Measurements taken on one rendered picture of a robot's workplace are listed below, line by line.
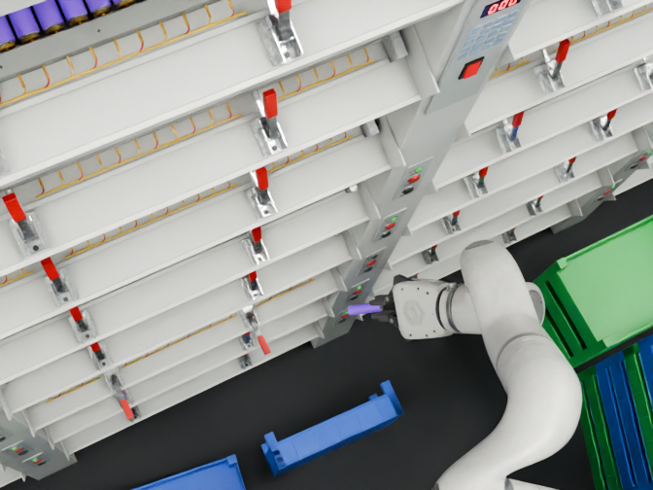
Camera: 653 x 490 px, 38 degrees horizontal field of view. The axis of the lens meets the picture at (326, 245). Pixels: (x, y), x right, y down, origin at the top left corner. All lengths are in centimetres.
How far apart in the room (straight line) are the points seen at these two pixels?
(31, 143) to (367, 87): 40
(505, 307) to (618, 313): 70
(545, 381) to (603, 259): 94
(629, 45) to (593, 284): 78
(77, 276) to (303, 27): 48
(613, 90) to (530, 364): 57
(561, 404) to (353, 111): 43
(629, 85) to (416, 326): 53
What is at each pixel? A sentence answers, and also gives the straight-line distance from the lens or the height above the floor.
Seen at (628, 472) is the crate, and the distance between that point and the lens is 225.
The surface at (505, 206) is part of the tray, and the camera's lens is 193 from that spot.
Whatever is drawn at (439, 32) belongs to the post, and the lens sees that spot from 99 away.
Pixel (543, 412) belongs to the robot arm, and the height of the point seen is 115.
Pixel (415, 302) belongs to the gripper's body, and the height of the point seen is 71.
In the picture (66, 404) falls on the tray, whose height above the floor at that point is 54.
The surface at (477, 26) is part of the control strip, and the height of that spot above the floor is 147.
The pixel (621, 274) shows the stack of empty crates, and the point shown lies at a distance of 212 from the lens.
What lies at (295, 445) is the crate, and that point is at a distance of 209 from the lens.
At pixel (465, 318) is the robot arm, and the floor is 79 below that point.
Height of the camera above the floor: 227
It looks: 71 degrees down
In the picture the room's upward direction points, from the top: 18 degrees clockwise
